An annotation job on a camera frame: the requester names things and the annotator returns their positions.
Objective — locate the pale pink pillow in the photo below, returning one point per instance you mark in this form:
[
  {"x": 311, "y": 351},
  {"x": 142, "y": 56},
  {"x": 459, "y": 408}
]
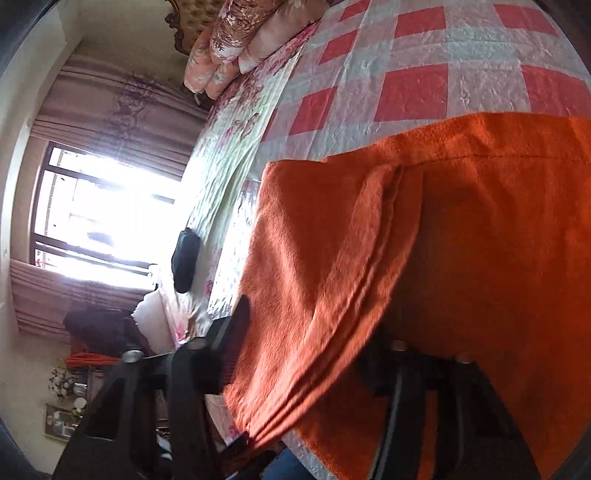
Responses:
[{"x": 272, "y": 37}]

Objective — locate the red floral folded quilt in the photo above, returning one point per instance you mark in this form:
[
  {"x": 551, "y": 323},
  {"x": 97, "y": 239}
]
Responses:
[{"x": 240, "y": 23}]

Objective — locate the carved tufted headboard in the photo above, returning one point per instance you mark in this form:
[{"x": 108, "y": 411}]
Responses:
[{"x": 194, "y": 14}]

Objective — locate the orange pants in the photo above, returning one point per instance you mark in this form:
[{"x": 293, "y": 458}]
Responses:
[{"x": 461, "y": 254}]

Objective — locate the pink white checkered cloth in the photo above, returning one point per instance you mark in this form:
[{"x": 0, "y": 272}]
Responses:
[{"x": 415, "y": 55}]

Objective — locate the white pillow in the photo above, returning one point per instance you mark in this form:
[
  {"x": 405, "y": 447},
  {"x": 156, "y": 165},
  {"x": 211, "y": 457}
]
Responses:
[{"x": 154, "y": 318}]

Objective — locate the dark maroon clothing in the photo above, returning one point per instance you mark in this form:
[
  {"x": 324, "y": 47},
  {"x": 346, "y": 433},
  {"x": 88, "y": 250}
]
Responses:
[{"x": 101, "y": 327}]

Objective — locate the flower bouquet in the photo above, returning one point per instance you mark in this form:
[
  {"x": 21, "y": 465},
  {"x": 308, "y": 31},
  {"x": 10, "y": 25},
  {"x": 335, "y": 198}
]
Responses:
[{"x": 64, "y": 381}]

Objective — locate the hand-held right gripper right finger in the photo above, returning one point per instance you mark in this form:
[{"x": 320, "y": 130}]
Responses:
[{"x": 406, "y": 415}]

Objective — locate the black pouch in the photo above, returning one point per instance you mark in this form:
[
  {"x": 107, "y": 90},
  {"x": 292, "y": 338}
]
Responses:
[{"x": 184, "y": 258}]

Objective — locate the person's legs in jeans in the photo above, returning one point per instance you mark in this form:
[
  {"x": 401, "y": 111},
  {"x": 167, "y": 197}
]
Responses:
[{"x": 288, "y": 468}]

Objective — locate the floral bed sheet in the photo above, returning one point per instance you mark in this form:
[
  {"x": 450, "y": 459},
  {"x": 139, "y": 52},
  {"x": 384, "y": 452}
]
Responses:
[{"x": 221, "y": 152}]

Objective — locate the mauve floral curtain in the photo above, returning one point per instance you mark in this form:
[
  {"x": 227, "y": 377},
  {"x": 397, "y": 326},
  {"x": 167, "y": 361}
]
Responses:
[{"x": 115, "y": 101}]

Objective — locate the picture frame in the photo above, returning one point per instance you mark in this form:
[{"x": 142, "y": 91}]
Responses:
[{"x": 62, "y": 420}]

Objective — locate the pink floral folded quilt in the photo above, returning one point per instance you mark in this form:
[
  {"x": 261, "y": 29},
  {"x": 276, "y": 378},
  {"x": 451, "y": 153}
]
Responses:
[{"x": 203, "y": 69}]

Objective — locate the window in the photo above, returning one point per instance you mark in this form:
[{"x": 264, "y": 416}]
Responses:
[{"x": 115, "y": 207}]

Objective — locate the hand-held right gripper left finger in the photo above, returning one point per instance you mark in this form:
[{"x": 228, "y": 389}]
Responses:
[{"x": 231, "y": 344}]

